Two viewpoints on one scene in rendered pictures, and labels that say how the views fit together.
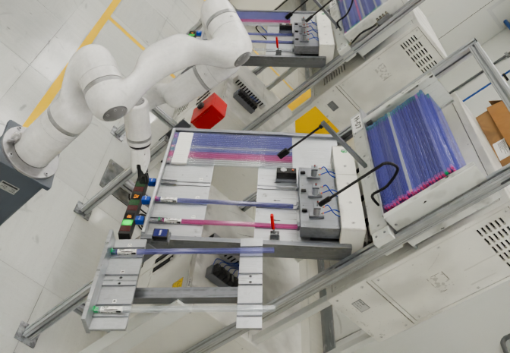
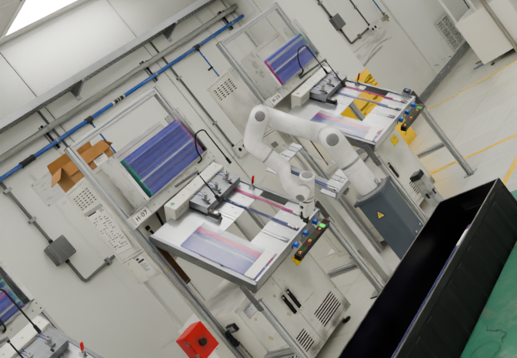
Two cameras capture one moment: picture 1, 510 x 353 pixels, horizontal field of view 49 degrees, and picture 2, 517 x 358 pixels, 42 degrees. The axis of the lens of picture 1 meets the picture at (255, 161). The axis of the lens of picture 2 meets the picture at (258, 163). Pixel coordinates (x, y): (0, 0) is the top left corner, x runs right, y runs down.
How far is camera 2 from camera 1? 4.60 m
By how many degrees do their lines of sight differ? 101
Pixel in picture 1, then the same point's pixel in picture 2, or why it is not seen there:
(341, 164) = (184, 196)
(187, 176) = (271, 241)
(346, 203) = (208, 175)
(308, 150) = (179, 232)
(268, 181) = (226, 220)
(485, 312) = (66, 304)
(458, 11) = not seen: outside the picture
